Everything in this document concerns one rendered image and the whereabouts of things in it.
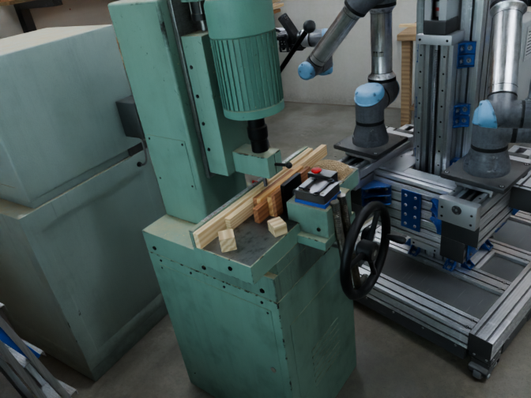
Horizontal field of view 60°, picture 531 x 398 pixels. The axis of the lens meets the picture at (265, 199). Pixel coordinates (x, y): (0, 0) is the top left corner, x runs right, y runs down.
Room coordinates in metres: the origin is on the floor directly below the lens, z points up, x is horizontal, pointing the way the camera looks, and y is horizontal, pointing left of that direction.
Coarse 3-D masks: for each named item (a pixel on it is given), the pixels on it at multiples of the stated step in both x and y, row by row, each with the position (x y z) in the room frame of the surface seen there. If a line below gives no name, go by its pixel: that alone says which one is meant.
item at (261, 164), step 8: (248, 144) 1.34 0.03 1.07; (232, 152) 1.30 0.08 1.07; (240, 152) 1.28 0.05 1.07; (248, 152) 1.27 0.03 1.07; (264, 152) 1.25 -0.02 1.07; (272, 152) 1.24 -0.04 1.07; (280, 152) 1.26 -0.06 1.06; (240, 160) 1.28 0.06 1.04; (248, 160) 1.26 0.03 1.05; (256, 160) 1.24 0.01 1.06; (264, 160) 1.22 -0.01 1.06; (272, 160) 1.23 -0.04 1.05; (280, 160) 1.25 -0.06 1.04; (240, 168) 1.28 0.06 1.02; (248, 168) 1.26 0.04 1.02; (256, 168) 1.24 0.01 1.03; (264, 168) 1.22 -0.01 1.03; (272, 168) 1.22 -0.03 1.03; (280, 168) 1.25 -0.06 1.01; (264, 176) 1.22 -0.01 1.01; (272, 176) 1.22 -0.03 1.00
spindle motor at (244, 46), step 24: (216, 0) 1.21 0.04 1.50; (240, 0) 1.18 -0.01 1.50; (264, 0) 1.21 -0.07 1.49; (216, 24) 1.21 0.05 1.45; (240, 24) 1.18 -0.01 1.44; (264, 24) 1.20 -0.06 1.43; (216, 48) 1.23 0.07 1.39; (240, 48) 1.19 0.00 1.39; (264, 48) 1.19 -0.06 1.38; (216, 72) 1.26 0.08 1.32; (240, 72) 1.19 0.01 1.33; (264, 72) 1.20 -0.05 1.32; (240, 96) 1.19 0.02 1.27; (264, 96) 1.19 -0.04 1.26; (240, 120) 1.19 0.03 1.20
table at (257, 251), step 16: (352, 176) 1.36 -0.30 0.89; (240, 224) 1.14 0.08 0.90; (256, 224) 1.13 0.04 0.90; (288, 224) 1.10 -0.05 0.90; (240, 240) 1.06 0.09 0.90; (256, 240) 1.05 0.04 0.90; (272, 240) 1.04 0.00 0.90; (288, 240) 1.06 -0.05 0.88; (304, 240) 1.07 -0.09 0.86; (320, 240) 1.04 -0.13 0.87; (208, 256) 1.03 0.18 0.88; (224, 256) 1.00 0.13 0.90; (240, 256) 0.99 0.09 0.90; (256, 256) 0.98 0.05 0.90; (272, 256) 1.00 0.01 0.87; (224, 272) 1.00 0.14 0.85; (240, 272) 0.96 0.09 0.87; (256, 272) 0.95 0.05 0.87
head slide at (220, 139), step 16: (192, 32) 1.35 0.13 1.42; (208, 32) 1.31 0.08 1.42; (192, 48) 1.30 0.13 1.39; (208, 48) 1.28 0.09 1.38; (192, 64) 1.31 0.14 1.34; (208, 64) 1.28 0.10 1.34; (192, 80) 1.31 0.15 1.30; (208, 80) 1.27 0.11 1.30; (208, 96) 1.28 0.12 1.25; (208, 112) 1.29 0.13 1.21; (208, 128) 1.30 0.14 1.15; (224, 128) 1.29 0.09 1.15; (240, 128) 1.34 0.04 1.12; (208, 144) 1.31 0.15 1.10; (224, 144) 1.28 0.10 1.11; (240, 144) 1.33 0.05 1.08; (208, 160) 1.32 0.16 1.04; (224, 160) 1.27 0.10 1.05
